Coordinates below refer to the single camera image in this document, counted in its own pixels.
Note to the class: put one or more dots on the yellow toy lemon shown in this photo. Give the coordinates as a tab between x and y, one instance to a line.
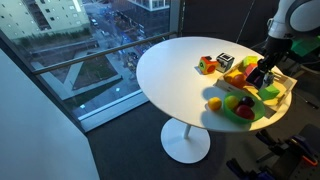
232	102
214	103

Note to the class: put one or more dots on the green plastic bowl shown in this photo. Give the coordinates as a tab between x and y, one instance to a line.
228	112

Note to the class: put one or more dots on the grey window frame post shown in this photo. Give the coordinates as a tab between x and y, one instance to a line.
175	16

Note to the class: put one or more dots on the orange toy fruit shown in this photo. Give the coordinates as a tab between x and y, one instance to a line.
238	81

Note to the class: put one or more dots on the dark purple toy plum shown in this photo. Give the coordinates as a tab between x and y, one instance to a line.
247	101

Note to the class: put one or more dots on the orange and green cube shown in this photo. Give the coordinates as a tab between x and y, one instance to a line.
208	65

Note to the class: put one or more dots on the grey window railing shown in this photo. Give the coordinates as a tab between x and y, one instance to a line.
100	52

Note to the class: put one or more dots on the black and white cube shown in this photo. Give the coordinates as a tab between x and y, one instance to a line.
225	62

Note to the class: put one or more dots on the light green block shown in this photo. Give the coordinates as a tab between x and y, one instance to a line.
250	61

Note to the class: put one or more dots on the wooden tray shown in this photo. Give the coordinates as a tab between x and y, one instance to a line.
283	81

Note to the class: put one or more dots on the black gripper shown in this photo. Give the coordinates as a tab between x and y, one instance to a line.
270	57

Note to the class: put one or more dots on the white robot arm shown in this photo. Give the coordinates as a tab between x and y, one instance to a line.
286	20

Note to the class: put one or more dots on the red toy tomato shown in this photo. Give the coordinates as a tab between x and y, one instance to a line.
245	112

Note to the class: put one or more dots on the black and orange clamp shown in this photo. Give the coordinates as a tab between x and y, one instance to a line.
300	148

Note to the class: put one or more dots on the white table pedestal base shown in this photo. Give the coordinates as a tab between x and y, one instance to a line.
183	146

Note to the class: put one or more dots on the red block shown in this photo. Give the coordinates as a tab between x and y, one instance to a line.
249	70

